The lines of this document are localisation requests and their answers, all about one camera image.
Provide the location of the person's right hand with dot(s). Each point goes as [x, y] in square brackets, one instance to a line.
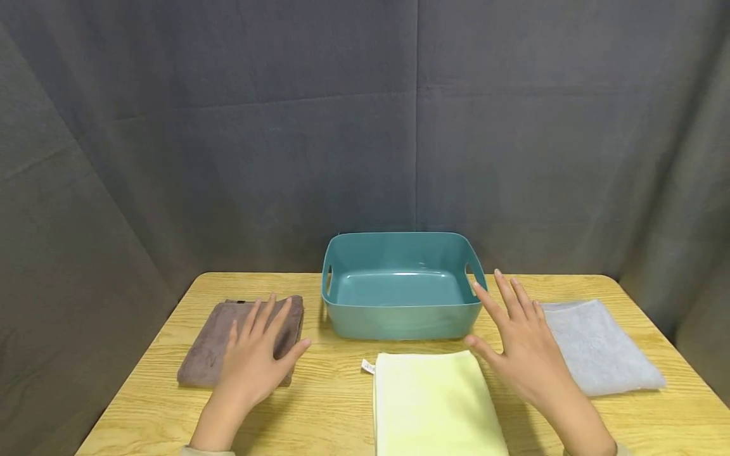
[522, 345]

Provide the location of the light yellow folded towel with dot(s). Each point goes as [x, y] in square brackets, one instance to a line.
[433, 408]

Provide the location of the person's right forearm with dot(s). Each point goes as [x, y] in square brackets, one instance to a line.
[576, 418]

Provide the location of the person's left forearm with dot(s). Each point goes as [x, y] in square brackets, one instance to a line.
[214, 424]

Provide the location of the light grey folded towel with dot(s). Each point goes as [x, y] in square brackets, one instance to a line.
[601, 348]

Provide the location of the brown folded towel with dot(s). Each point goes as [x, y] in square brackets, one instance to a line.
[208, 354]

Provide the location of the person's left hand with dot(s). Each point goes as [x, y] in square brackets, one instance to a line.
[254, 361]

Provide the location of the teal plastic basket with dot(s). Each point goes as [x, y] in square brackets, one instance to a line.
[399, 297]

